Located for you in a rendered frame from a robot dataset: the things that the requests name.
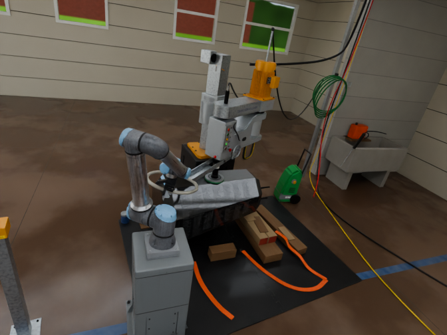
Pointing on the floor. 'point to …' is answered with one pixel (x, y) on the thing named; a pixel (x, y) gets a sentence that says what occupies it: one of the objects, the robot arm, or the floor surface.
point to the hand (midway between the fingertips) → (163, 197)
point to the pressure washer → (290, 183)
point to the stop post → (14, 287)
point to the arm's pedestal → (159, 289)
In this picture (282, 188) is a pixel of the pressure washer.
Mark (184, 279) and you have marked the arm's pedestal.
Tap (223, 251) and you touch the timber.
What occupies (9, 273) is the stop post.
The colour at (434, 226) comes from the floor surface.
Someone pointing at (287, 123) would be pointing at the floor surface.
